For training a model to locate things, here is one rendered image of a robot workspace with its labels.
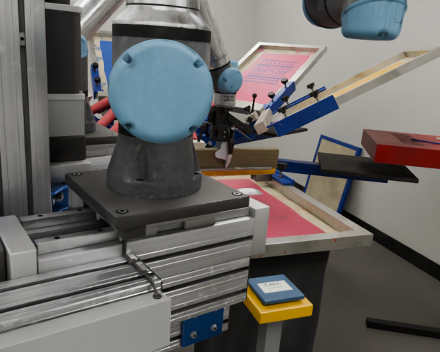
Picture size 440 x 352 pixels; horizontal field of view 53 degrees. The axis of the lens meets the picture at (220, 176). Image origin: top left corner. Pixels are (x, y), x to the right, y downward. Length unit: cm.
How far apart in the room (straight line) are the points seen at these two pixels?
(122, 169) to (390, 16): 41
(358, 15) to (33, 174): 54
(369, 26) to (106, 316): 46
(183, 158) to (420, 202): 310
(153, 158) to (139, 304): 21
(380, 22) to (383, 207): 341
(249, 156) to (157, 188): 97
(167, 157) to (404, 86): 325
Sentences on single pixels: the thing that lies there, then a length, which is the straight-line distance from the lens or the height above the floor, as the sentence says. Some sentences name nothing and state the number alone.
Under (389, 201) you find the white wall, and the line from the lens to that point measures 390.
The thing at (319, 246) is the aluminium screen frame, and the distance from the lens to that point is 128.
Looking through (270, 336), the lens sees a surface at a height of 86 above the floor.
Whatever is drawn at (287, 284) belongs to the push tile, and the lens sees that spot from 106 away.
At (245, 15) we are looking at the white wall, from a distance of 621.
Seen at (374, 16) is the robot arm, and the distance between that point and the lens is 59.
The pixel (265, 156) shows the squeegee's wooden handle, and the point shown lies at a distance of 162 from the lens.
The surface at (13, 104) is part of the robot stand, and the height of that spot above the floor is 137.
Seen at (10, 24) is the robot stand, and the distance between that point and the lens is 75.
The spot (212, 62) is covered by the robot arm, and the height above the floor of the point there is 144.
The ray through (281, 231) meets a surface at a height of 96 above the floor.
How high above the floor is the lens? 147
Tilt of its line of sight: 16 degrees down
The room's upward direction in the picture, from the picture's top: 4 degrees clockwise
